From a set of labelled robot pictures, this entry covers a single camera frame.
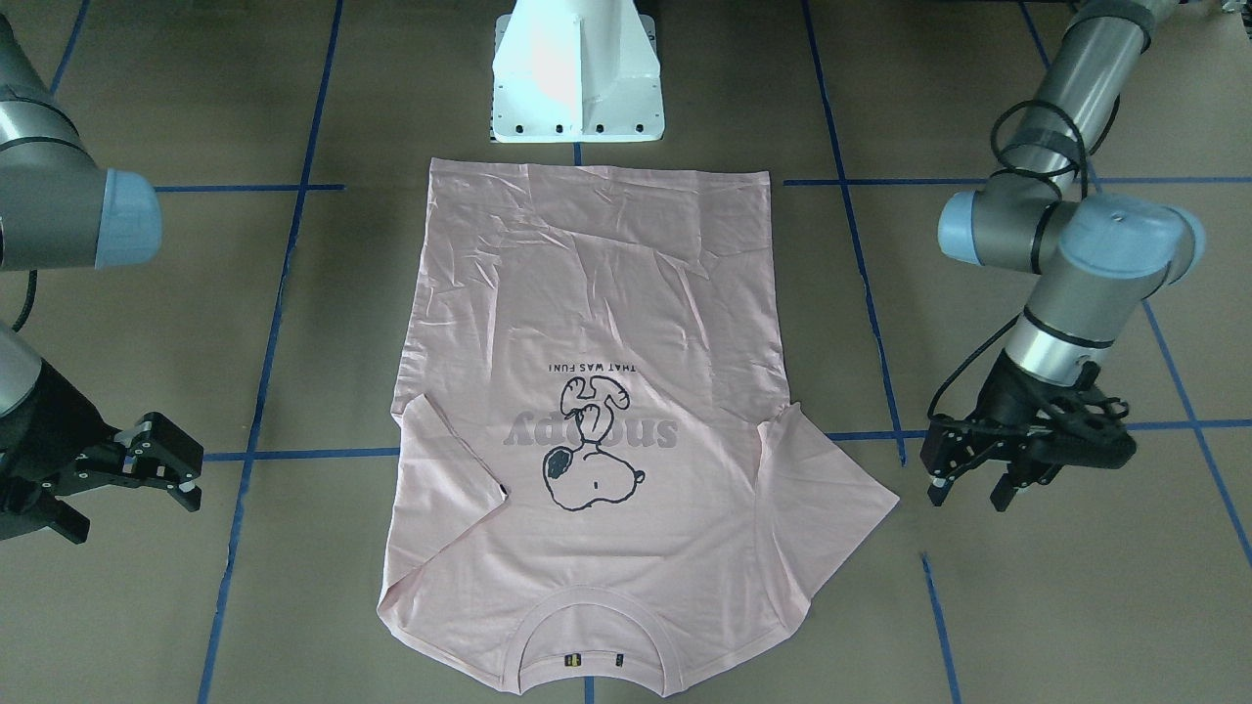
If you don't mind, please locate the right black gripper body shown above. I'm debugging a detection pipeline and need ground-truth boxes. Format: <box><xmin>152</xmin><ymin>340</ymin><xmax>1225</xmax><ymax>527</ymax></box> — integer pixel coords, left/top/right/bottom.
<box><xmin>1</xmin><ymin>367</ymin><xmax>140</xmax><ymax>544</ymax></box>

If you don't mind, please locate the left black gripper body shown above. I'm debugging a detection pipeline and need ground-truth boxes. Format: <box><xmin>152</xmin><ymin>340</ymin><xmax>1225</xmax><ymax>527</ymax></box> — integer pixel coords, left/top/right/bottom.
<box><xmin>924</xmin><ymin>357</ymin><xmax>1139</xmax><ymax>480</ymax></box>

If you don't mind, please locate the pink Snoopy t-shirt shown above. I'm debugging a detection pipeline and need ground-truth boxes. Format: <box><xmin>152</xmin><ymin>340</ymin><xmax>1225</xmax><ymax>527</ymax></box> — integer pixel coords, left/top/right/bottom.
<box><xmin>377</xmin><ymin>157</ymin><xmax>898</xmax><ymax>696</ymax></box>

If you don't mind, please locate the right silver-grey robot arm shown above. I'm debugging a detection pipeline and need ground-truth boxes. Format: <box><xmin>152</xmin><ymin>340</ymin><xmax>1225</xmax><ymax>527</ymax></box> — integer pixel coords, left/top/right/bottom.
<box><xmin>1</xmin><ymin>19</ymin><xmax>204</xmax><ymax>545</ymax></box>

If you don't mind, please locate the left silver-grey robot arm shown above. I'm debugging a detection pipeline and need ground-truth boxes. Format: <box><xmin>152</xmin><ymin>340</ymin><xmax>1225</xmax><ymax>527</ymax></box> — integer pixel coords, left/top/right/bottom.
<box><xmin>920</xmin><ymin>1</ymin><xmax>1206</xmax><ymax>511</ymax></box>

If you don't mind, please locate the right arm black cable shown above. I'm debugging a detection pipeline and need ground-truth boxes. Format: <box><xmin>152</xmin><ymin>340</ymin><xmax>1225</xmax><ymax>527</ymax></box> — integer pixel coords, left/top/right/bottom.
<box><xmin>8</xmin><ymin>269</ymin><xmax>38</xmax><ymax>333</ymax></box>

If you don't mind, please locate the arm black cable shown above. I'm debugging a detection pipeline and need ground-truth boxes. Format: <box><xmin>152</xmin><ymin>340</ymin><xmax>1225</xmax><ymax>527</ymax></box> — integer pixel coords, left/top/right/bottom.
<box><xmin>8</xmin><ymin>269</ymin><xmax>38</xmax><ymax>333</ymax></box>
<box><xmin>926</xmin><ymin>96</ymin><xmax>1121</xmax><ymax>421</ymax></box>

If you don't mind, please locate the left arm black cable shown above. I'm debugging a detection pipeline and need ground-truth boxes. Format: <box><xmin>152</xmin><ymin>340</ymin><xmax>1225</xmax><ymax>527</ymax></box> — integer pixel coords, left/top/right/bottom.
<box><xmin>926</xmin><ymin>96</ymin><xmax>1121</xmax><ymax>421</ymax></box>

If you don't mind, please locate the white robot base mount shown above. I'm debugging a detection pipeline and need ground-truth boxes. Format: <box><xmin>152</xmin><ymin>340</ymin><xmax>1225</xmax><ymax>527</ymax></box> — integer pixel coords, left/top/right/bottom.
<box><xmin>490</xmin><ymin>1</ymin><xmax>666</xmax><ymax>144</ymax></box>

